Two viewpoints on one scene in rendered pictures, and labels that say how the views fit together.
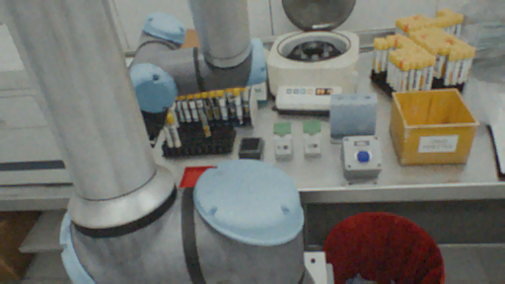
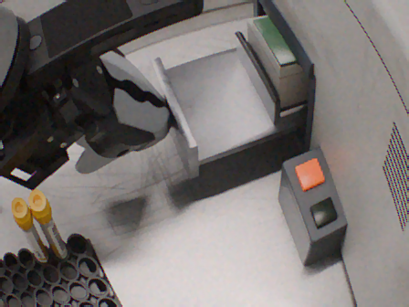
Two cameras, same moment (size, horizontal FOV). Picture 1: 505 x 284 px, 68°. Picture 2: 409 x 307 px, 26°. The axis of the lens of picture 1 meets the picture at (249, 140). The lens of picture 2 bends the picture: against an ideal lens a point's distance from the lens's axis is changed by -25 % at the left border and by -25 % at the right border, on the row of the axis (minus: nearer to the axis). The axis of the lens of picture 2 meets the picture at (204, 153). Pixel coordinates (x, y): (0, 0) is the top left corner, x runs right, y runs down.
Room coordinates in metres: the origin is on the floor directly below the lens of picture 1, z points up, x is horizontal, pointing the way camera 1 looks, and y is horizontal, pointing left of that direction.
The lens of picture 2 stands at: (0.98, 0.16, 1.51)
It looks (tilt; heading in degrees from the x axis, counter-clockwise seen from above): 64 degrees down; 149
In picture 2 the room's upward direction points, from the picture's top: 2 degrees counter-clockwise
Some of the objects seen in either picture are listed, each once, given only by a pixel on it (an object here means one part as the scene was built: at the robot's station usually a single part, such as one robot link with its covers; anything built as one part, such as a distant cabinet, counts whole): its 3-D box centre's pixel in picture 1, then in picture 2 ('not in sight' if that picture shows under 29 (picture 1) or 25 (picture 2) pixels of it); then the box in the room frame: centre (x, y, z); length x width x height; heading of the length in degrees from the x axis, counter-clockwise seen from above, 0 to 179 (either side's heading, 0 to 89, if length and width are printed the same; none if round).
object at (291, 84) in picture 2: not in sight; (289, 57); (0.72, 0.38, 0.95); 0.05 x 0.04 x 0.06; 169
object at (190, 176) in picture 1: (196, 177); not in sight; (0.63, 0.13, 0.88); 0.07 x 0.07 x 0.01; 79
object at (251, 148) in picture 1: (251, 150); not in sight; (0.67, 0.00, 0.89); 0.09 x 0.05 x 0.04; 167
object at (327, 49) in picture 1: (314, 55); not in sight; (0.96, -0.21, 0.97); 0.15 x 0.15 x 0.07
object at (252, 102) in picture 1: (216, 107); not in sight; (0.85, 0.07, 0.91); 0.20 x 0.10 x 0.07; 79
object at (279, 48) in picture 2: not in sight; (290, 33); (0.72, 0.38, 0.98); 0.05 x 0.04 x 0.01; 169
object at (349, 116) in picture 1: (352, 116); not in sight; (0.70, -0.24, 0.92); 0.10 x 0.07 x 0.10; 74
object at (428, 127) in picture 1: (428, 126); not in sight; (0.62, -0.38, 0.93); 0.13 x 0.13 x 0.10; 79
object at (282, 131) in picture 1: (283, 140); not in sight; (0.67, -0.07, 0.91); 0.05 x 0.04 x 0.07; 169
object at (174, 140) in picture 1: (194, 125); (10, 290); (0.76, 0.12, 0.93); 0.17 x 0.09 x 0.11; 79
